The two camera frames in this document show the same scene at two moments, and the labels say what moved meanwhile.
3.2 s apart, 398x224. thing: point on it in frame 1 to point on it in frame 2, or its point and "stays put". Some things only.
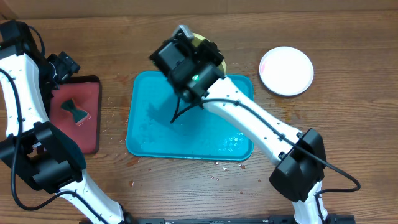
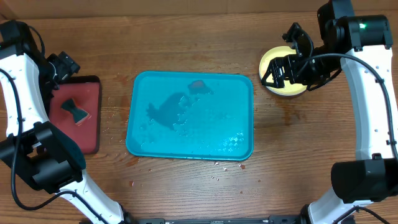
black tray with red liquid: [86, 92] stays put
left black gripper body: [60, 70] stays put
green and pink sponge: [80, 116] stays put
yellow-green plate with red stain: [196, 38] to [289, 88]
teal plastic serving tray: [162, 124] stays put
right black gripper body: [209, 56] to [314, 73]
